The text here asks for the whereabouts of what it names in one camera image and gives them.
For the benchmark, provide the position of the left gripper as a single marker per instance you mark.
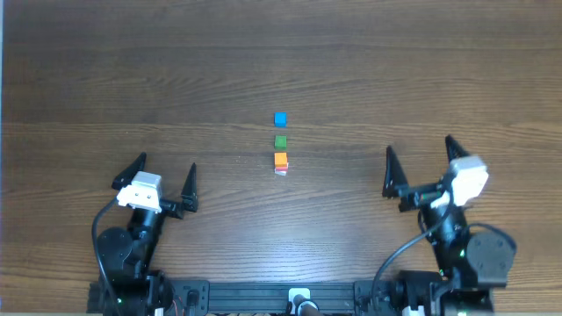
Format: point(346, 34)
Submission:
point(172, 208)

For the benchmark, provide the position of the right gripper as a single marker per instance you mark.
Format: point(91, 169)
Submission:
point(417, 195)

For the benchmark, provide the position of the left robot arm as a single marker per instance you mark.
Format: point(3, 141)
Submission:
point(127, 254)

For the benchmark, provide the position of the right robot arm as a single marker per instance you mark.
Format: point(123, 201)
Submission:
point(474, 259)

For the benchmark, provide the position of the white cube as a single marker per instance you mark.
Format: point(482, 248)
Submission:
point(281, 173)

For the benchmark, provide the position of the orange cube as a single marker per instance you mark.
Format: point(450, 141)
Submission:
point(281, 159)

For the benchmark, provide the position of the red cube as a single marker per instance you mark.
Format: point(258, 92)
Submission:
point(283, 168)

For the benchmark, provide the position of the green cube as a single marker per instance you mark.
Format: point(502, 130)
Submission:
point(280, 141)

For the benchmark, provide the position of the blue cube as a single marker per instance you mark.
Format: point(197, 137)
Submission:
point(280, 119)

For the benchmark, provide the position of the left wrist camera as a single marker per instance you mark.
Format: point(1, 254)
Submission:
point(141, 191)

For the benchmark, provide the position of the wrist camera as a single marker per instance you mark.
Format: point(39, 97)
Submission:
point(141, 191)
point(467, 180)

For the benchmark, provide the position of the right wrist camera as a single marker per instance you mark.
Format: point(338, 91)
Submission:
point(467, 180)

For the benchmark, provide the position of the mounting rail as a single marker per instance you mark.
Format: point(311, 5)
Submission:
point(254, 298)

